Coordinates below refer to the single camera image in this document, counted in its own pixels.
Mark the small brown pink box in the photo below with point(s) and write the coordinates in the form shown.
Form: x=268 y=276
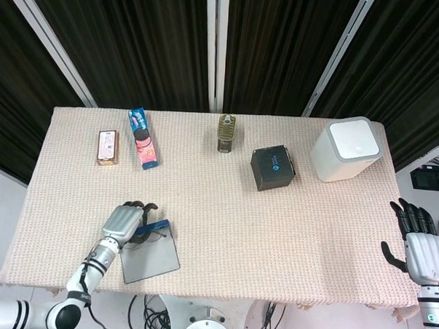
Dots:
x=108 y=147

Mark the dark pleated curtain panel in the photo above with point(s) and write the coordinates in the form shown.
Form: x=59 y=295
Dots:
x=409 y=71
x=18 y=90
x=137 y=44
x=279 y=50

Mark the black equipment box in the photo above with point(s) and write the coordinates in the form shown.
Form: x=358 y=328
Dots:
x=432 y=179

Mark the dark blue box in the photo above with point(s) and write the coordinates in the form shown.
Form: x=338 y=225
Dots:
x=149 y=260

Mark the blue pink snack packet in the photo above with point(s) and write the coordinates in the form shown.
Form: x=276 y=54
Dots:
x=143 y=143

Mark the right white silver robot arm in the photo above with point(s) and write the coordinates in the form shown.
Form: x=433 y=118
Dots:
x=433 y=319

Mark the beige woven tablecloth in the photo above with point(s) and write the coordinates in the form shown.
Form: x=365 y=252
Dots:
x=256 y=239

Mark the thin black frame eyeglasses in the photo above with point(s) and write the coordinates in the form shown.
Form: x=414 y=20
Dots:
x=164 y=234

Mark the black cube cardboard box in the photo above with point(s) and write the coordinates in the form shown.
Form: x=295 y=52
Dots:
x=274 y=170

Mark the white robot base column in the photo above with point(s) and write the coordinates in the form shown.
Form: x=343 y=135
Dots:
x=207 y=328

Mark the white square trash bin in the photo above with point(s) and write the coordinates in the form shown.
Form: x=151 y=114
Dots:
x=342 y=155

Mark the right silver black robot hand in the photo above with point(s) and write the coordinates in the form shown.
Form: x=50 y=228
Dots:
x=428 y=257

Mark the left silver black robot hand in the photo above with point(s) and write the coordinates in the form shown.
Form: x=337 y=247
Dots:
x=124 y=222

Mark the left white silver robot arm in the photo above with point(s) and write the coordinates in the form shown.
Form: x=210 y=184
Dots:
x=91 y=272

